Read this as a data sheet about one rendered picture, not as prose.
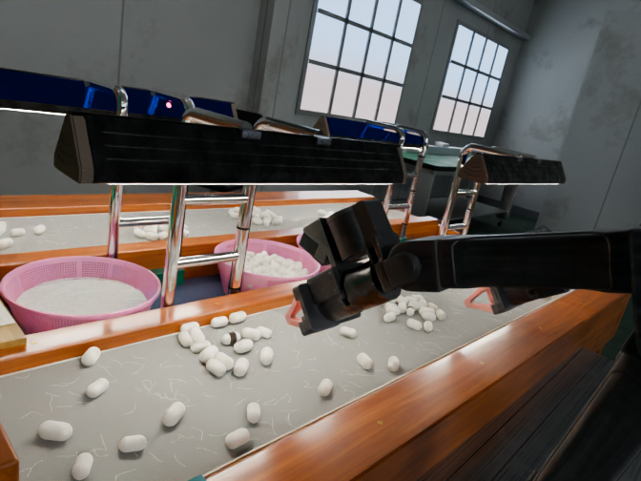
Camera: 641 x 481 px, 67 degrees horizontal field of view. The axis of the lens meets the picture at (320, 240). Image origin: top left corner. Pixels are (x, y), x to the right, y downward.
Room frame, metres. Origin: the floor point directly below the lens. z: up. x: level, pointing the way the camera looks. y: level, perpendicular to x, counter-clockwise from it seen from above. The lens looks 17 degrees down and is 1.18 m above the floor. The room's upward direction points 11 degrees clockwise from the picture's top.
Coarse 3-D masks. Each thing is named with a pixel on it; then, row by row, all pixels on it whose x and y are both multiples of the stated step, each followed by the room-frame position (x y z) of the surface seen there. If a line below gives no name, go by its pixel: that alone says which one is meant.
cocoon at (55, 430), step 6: (42, 426) 0.46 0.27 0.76; (48, 426) 0.46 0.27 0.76; (54, 426) 0.46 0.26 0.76; (60, 426) 0.46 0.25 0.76; (66, 426) 0.46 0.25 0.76; (42, 432) 0.45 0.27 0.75; (48, 432) 0.45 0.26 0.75; (54, 432) 0.45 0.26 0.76; (60, 432) 0.46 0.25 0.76; (66, 432) 0.46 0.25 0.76; (42, 438) 0.45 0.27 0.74; (48, 438) 0.45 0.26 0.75; (54, 438) 0.45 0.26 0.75; (60, 438) 0.45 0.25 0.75; (66, 438) 0.46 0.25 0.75
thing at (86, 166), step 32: (64, 128) 0.53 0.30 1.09; (96, 128) 0.53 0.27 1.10; (128, 128) 0.56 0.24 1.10; (160, 128) 0.59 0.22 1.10; (192, 128) 0.63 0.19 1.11; (224, 128) 0.67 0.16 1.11; (64, 160) 0.53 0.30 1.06; (96, 160) 0.51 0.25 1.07; (128, 160) 0.54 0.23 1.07; (160, 160) 0.57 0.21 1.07; (192, 160) 0.60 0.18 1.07; (224, 160) 0.64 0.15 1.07; (256, 160) 0.68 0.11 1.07; (288, 160) 0.73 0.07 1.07; (320, 160) 0.79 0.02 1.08; (352, 160) 0.85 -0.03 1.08; (384, 160) 0.92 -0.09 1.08
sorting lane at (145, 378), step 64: (256, 320) 0.85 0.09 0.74; (448, 320) 1.04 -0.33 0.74; (512, 320) 1.11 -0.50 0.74; (0, 384) 0.54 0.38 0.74; (64, 384) 0.56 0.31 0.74; (128, 384) 0.59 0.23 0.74; (192, 384) 0.62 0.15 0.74; (256, 384) 0.65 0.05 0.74; (384, 384) 0.71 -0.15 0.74; (64, 448) 0.45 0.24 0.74; (192, 448) 0.49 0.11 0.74; (256, 448) 0.51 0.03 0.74
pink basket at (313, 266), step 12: (228, 240) 1.20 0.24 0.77; (252, 240) 1.25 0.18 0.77; (264, 240) 1.27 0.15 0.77; (216, 252) 1.10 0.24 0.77; (276, 252) 1.26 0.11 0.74; (288, 252) 1.26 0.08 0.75; (300, 252) 1.24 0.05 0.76; (228, 264) 1.04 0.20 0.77; (312, 264) 1.19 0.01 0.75; (228, 276) 1.05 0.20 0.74; (252, 276) 1.01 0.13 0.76; (264, 276) 1.01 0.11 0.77; (312, 276) 1.08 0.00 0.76
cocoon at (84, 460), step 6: (78, 456) 0.43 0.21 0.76; (84, 456) 0.43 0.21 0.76; (90, 456) 0.43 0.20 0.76; (78, 462) 0.42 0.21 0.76; (84, 462) 0.42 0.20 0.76; (90, 462) 0.42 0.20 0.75; (72, 468) 0.41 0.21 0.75; (78, 468) 0.41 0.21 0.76; (84, 468) 0.41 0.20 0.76; (90, 468) 0.42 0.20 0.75; (72, 474) 0.41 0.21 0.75; (78, 474) 0.41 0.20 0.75; (84, 474) 0.41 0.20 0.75
